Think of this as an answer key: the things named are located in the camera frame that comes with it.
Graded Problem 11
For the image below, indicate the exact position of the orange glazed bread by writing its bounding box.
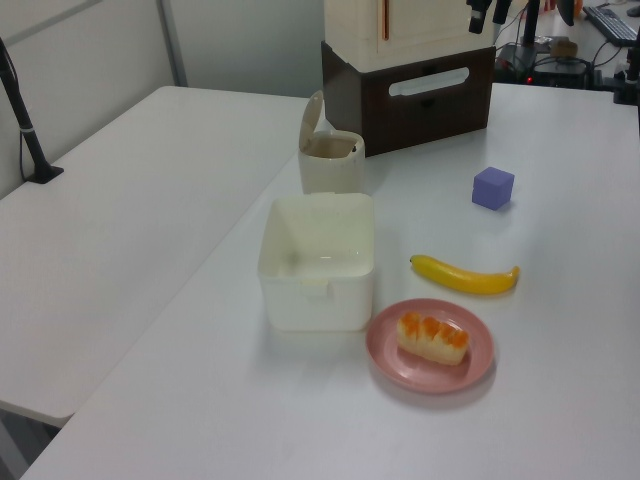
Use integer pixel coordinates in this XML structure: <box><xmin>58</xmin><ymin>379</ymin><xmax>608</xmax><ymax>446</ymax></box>
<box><xmin>396</xmin><ymin>311</ymin><xmax>471</xmax><ymax>366</ymax></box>

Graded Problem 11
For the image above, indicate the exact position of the black monitor stand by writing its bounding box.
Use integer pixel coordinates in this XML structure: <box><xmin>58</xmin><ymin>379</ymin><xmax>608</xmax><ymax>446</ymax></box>
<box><xmin>521</xmin><ymin>0</ymin><xmax>545</xmax><ymax>52</ymax></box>

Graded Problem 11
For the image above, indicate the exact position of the white open plastic container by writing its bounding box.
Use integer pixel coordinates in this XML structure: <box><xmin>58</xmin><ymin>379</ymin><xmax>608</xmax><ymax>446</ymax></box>
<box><xmin>257</xmin><ymin>192</ymin><xmax>376</xmax><ymax>333</ymax></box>

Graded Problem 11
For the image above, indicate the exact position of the dark brown drawer box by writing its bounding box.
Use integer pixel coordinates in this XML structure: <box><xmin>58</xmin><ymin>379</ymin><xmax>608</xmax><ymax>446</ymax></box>
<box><xmin>321</xmin><ymin>40</ymin><xmax>496</xmax><ymax>159</ymax></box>

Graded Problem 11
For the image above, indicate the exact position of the small cardboard box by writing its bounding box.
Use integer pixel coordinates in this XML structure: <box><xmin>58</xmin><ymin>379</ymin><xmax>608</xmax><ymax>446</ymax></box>
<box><xmin>548</xmin><ymin>38</ymin><xmax>579</xmax><ymax>58</ymax></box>

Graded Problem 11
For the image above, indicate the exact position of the black keyboard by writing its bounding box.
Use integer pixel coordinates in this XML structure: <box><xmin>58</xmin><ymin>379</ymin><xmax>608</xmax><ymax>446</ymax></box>
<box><xmin>582</xmin><ymin>4</ymin><xmax>640</xmax><ymax>43</ymax></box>

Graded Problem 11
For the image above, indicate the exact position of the pink plate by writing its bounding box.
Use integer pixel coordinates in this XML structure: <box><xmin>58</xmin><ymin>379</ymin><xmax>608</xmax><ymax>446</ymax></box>
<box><xmin>365</xmin><ymin>298</ymin><xmax>496</xmax><ymax>395</ymax></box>

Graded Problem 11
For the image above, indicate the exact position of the black table clamp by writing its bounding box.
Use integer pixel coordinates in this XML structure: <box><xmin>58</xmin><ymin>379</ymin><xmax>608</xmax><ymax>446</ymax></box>
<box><xmin>611</xmin><ymin>42</ymin><xmax>640</xmax><ymax>106</ymax></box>

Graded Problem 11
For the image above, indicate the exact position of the yellow banana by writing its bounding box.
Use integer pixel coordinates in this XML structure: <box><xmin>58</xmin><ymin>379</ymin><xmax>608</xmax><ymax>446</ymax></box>
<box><xmin>409</xmin><ymin>254</ymin><xmax>521</xmax><ymax>297</ymax></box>

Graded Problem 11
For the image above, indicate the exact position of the black cable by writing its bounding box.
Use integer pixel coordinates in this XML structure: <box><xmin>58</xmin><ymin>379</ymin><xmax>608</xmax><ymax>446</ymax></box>
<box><xmin>590</xmin><ymin>38</ymin><xmax>622</xmax><ymax>74</ymax></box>

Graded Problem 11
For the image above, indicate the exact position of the cream mini trash bin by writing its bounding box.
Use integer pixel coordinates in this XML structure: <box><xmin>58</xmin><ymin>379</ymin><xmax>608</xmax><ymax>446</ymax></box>
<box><xmin>298</xmin><ymin>90</ymin><xmax>366</xmax><ymax>196</ymax></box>

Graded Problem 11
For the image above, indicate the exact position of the cream storage box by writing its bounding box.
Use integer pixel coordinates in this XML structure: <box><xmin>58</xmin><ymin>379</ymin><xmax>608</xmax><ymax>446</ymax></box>
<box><xmin>323</xmin><ymin>0</ymin><xmax>496</xmax><ymax>72</ymax></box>

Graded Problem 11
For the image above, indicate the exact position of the white drawer handle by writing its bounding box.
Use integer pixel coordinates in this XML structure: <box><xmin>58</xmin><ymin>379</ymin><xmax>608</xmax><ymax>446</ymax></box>
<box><xmin>388</xmin><ymin>67</ymin><xmax>472</xmax><ymax>98</ymax></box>

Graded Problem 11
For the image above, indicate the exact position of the black electronics box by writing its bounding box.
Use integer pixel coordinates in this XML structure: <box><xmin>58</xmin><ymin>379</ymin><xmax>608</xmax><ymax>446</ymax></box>
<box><xmin>494</xmin><ymin>42</ymin><xmax>594</xmax><ymax>87</ymax></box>

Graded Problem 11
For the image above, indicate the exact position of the purple cube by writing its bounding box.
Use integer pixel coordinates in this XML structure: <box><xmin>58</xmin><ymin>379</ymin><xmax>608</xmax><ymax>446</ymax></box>
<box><xmin>471</xmin><ymin>166</ymin><xmax>516</xmax><ymax>212</ymax></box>

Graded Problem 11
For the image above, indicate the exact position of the black camera stand pole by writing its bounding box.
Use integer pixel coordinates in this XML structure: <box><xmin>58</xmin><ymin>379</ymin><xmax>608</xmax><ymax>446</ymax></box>
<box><xmin>0</xmin><ymin>37</ymin><xmax>65</xmax><ymax>184</ymax></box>

